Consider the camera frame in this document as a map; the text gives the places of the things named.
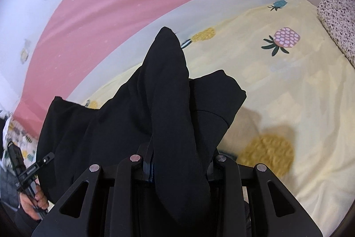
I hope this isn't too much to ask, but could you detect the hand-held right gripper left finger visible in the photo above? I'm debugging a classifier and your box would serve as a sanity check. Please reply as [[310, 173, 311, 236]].
[[32, 154, 154, 237]]

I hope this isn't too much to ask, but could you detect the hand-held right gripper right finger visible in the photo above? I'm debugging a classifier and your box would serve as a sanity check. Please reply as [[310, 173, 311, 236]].
[[206, 154, 324, 237]]

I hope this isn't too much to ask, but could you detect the black jacket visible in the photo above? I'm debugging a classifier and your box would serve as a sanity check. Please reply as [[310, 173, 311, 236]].
[[36, 26, 247, 237]]

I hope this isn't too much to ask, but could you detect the person's left forearm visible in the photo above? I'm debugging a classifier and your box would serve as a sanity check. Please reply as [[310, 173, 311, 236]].
[[13, 205, 42, 231]]

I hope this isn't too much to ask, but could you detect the person's left hand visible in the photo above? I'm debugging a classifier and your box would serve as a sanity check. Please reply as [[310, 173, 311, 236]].
[[19, 184, 51, 220]]

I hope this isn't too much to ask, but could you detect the white pineapple print pillow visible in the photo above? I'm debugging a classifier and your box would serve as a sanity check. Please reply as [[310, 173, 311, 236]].
[[0, 114, 40, 171]]

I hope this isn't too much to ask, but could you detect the yellow pineapple print bedsheet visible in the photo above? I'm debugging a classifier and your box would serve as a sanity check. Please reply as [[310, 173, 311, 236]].
[[67, 0, 355, 235]]

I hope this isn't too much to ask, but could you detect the speckled pillow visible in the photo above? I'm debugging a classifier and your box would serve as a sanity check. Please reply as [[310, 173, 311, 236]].
[[317, 0, 355, 69]]

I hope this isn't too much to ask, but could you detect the yellow wall sticker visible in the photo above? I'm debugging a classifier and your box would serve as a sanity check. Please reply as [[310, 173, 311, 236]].
[[20, 38, 33, 65]]

